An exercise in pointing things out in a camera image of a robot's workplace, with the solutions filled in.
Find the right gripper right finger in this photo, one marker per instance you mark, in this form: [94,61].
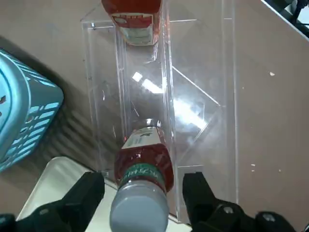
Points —
[207,212]

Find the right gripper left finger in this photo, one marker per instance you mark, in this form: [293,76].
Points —
[72,212]

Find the amber tea bottle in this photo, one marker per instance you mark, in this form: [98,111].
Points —
[135,14]
[140,205]

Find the light blue plastic basket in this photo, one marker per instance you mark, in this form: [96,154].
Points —
[19,101]

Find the clear acrylic stepped shelf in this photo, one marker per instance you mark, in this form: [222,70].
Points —
[193,72]

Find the cream plastic tray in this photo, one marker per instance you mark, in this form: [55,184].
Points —
[60,176]

